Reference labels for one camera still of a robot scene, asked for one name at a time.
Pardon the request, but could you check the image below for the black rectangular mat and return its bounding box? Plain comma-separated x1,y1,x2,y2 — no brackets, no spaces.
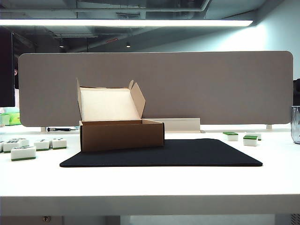
59,138,263,168

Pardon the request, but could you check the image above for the grey desk divider panel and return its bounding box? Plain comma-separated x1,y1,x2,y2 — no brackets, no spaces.
18,50,294,128

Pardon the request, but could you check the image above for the open brown cardboard box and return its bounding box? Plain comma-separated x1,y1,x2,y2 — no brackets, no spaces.
75,78,165,152

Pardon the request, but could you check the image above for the white green snack package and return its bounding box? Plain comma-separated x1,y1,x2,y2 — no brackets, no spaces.
0,113,10,127

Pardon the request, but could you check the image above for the person in dark clothes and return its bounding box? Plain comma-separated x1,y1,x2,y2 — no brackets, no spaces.
14,67,20,90

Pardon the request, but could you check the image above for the black screwdriver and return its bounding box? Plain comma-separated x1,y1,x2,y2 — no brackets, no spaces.
46,127,79,132

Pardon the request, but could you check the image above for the black object beside divider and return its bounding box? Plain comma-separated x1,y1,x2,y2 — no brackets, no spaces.
292,78,300,106

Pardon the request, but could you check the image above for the black monitor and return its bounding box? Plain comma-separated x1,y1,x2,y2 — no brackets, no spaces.
0,29,15,107

